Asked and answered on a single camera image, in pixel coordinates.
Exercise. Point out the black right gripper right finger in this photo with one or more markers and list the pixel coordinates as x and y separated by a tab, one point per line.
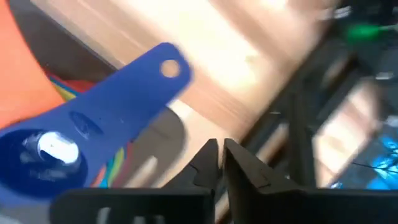
248	186

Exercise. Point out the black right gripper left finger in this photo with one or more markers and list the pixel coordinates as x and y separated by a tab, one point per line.
202	174

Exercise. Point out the green measuring cup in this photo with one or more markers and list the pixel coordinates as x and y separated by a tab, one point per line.
116	168

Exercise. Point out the dark blue measuring cup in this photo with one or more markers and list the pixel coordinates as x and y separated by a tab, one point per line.
124	99

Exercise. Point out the red measuring cup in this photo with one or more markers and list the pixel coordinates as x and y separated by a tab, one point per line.
79	86

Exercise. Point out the yellow measuring cup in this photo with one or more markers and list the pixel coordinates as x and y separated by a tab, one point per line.
66	94

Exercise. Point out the light blue measuring cup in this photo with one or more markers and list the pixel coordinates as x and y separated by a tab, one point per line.
57	83

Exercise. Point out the orange measuring cup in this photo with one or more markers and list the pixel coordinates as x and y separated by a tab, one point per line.
21	77

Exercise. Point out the black table frame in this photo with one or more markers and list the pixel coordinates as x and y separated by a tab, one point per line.
298	130

